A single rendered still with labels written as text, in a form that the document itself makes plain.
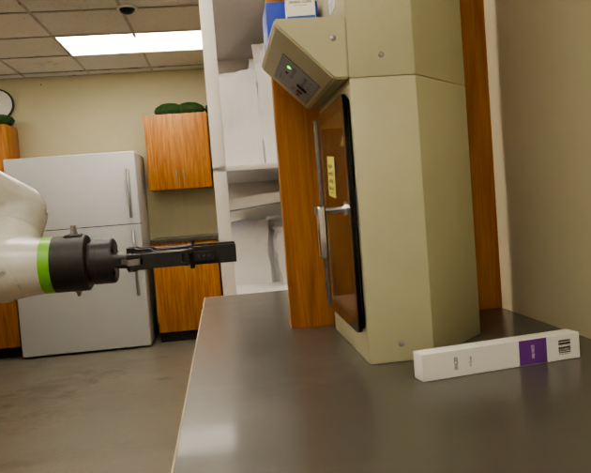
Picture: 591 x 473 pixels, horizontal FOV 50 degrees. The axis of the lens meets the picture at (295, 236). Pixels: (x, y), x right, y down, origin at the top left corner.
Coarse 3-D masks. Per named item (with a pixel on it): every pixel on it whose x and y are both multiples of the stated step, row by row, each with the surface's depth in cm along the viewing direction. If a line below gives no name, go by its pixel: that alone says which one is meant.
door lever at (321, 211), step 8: (320, 208) 108; (328, 208) 108; (336, 208) 108; (344, 208) 108; (320, 216) 108; (344, 216) 109; (320, 224) 108; (320, 232) 108; (320, 240) 108; (320, 248) 108; (320, 256) 108; (328, 256) 108
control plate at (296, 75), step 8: (280, 64) 118; (288, 64) 114; (280, 72) 123; (288, 72) 119; (296, 72) 115; (304, 72) 112; (280, 80) 128; (288, 80) 124; (296, 80) 119; (312, 80) 112; (288, 88) 130; (296, 88) 125; (304, 88) 121; (312, 88) 116; (296, 96) 130; (304, 96) 126
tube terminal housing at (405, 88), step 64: (320, 0) 123; (384, 0) 103; (448, 0) 115; (384, 64) 103; (448, 64) 114; (384, 128) 104; (448, 128) 113; (384, 192) 104; (448, 192) 113; (384, 256) 105; (448, 256) 112; (384, 320) 105; (448, 320) 111
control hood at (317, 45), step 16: (336, 16) 102; (272, 32) 106; (288, 32) 101; (304, 32) 102; (320, 32) 102; (336, 32) 102; (272, 48) 113; (288, 48) 106; (304, 48) 102; (320, 48) 102; (336, 48) 102; (272, 64) 123; (304, 64) 107; (320, 64) 102; (336, 64) 102; (320, 80) 109; (336, 80) 104; (320, 96) 118
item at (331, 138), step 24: (336, 120) 110; (336, 144) 112; (336, 168) 114; (336, 192) 116; (336, 216) 118; (336, 240) 120; (336, 264) 123; (336, 288) 125; (360, 288) 105; (336, 312) 127; (360, 312) 105
